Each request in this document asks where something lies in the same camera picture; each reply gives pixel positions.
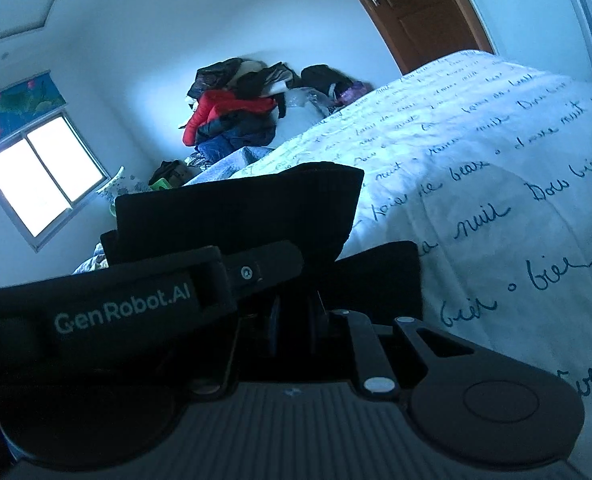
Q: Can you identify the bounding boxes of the floral window blind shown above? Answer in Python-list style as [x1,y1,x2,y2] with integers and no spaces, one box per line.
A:
[0,72,66,141]

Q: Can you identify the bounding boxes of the black pants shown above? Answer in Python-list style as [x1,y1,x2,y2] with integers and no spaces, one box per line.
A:
[100,162,423,325]

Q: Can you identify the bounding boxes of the white bedsheet with blue script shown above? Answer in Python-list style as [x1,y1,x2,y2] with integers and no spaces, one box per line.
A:
[72,49,592,480]

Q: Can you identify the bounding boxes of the brown wooden door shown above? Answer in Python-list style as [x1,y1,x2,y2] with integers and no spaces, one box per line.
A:
[360,0,494,74]

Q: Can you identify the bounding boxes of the pile of clothes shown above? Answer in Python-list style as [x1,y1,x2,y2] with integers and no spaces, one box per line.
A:
[148,58,372,190]

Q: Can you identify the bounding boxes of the floral pillow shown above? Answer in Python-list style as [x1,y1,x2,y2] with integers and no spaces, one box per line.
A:
[96,166,151,217]

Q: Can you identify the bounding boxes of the bright window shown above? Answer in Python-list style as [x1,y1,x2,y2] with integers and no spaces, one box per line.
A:
[0,108,109,252]

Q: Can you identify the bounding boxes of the light blue quilted mattress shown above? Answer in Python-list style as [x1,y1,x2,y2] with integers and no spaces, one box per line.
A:
[185,146,273,186]

